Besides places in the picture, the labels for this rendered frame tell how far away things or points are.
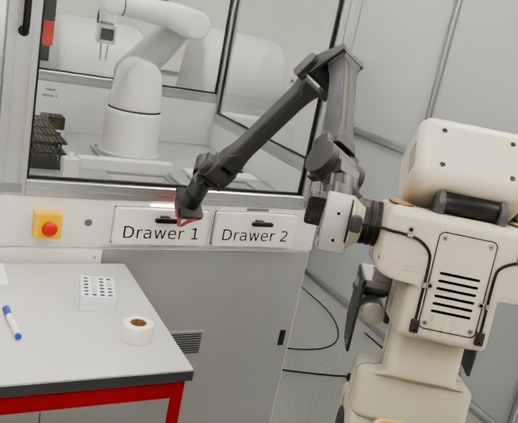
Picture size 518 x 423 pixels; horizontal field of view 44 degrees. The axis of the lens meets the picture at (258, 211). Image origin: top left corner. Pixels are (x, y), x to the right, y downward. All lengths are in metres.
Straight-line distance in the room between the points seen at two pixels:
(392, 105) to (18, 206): 2.39
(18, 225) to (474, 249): 1.19
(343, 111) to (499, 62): 1.84
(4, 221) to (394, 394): 1.10
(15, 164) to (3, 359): 0.58
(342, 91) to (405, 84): 2.18
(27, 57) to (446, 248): 1.12
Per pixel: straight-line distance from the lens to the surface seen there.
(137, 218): 1.86
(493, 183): 1.17
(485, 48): 3.25
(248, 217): 2.00
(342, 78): 1.49
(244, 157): 1.66
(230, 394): 2.32
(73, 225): 1.85
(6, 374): 1.35
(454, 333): 1.17
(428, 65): 3.50
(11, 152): 1.76
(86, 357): 1.42
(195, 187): 1.73
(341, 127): 1.35
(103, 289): 1.63
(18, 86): 1.73
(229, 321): 2.15
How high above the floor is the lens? 1.48
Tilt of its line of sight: 16 degrees down
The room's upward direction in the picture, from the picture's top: 11 degrees clockwise
